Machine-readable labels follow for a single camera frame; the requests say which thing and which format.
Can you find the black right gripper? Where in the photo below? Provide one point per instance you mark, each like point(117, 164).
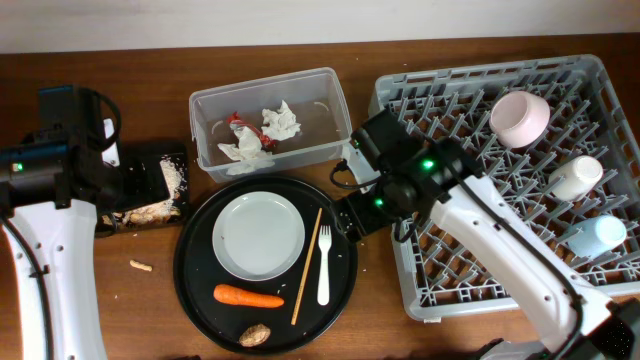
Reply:
point(366, 222)

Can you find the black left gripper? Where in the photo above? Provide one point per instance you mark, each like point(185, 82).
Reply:
point(149, 185)

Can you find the rice and peanut shells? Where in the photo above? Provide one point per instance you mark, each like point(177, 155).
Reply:
point(169, 210)

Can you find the white plastic fork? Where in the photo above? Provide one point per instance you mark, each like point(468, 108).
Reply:
point(324, 243)

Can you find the grey plate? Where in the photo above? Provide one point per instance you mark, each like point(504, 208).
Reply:
point(258, 236)

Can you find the white tissue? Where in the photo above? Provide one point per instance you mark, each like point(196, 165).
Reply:
point(281, 124)
point(247, 153)

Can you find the red snack wrapper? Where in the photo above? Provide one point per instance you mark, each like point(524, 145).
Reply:
point(235, 122)

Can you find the orange carrot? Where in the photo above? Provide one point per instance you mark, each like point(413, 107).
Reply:
point(231, 295)

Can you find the brown walnut shell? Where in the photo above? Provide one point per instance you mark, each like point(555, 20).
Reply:
point(255, 336)

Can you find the pink bowl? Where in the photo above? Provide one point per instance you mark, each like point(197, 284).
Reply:
point(519, 118)

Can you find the white cup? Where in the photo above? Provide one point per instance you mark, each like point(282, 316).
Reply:
point(576, 178)

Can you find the light blue cup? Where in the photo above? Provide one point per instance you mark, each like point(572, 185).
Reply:
point(595, 236)

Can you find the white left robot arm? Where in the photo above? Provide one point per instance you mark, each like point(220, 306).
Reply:
point(52, 195)

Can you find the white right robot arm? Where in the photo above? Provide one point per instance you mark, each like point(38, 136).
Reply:
point(444, 185)

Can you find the black rectangular tray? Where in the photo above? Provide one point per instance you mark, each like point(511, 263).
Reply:
point(155, 148)

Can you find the wooden chopstick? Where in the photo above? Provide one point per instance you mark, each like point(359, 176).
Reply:
point(305, 272)

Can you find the stray peanut shell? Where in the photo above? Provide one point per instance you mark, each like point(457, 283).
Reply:
point(140, 266)

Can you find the round black tray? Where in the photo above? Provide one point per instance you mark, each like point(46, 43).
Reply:
point(196, 273)

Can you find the clear plastic bin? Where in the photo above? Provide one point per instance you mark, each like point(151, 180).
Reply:
point(314, 96)

